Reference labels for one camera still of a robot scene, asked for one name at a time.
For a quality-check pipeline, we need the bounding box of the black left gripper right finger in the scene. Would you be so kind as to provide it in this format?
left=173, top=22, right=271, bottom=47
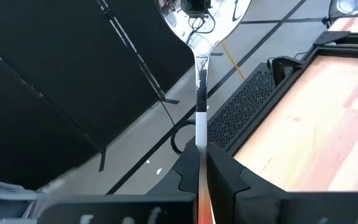
left=206, top=142, right=287, bottom=224

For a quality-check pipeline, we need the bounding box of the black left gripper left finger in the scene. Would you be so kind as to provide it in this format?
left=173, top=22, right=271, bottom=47
left=147, top=138, right=200, bottom=195

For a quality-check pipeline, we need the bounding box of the metal spoon orange handle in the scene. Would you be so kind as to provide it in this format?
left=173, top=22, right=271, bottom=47
left=154, top=0, right=253, bottom=224

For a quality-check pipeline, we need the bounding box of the black perforated computer case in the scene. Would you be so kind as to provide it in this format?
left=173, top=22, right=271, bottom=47
left=206, top=62, right=280, bottom=154

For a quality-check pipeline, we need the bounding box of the black curtain partition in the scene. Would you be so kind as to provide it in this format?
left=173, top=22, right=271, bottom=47
left=0, top=0, right=196, bottom=191

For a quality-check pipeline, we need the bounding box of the coiled black cable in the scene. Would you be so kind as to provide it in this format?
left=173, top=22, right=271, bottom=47
left=170, top=119, right=197, bottom=156

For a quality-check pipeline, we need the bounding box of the black metal table frame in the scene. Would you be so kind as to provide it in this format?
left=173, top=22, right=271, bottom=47
left=228, top=30, right=358, bottom=156

